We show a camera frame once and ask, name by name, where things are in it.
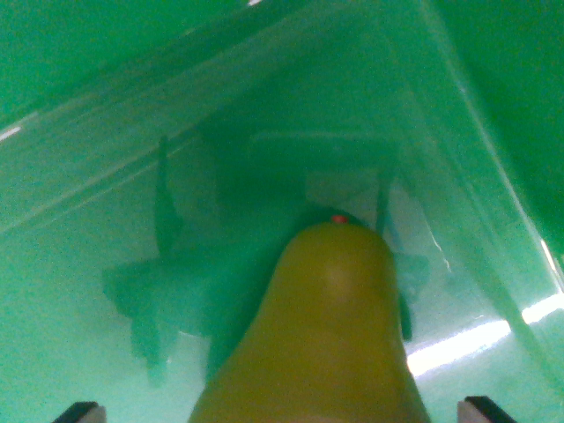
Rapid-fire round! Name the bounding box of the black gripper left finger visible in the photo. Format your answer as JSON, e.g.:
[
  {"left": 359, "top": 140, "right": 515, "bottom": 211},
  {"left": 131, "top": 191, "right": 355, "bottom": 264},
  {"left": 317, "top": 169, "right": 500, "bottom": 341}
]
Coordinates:
[{"left": 52, "top": 401, "right": 108, "bottom": 423}]

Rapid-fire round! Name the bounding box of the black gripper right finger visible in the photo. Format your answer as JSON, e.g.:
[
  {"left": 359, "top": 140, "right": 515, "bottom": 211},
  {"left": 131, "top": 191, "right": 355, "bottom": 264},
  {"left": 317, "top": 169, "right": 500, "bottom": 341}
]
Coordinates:
[{"left": 456, "top": 396, "right": 516, "bottom": 423}]

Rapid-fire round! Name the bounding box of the yellow-green toy pear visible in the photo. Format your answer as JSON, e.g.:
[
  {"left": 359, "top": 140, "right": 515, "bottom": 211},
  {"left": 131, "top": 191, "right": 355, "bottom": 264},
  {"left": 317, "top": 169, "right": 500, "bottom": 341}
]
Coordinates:
[{"left": 188, "top": 214, "right": 432, "bottom": 423}]

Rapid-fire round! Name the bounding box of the green plastic tray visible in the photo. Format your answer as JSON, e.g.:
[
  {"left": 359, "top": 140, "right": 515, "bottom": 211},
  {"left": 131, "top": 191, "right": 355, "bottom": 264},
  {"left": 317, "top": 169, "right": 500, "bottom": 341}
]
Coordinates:
[{"left": 0, "top": 0, "right": 564, "bottom": 423}]

